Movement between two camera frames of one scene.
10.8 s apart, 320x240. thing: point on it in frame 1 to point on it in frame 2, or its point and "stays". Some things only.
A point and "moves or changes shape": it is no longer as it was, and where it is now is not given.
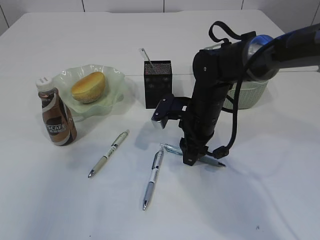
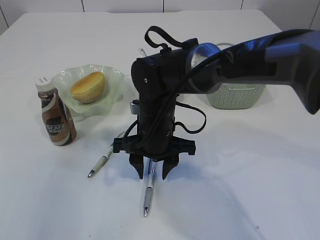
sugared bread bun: (89, 88) stays
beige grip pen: (111, 149) stays
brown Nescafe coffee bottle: (59, 121) stays
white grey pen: (155, 168) moves or changes shape
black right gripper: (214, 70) to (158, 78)
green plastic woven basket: (250, 94) stays
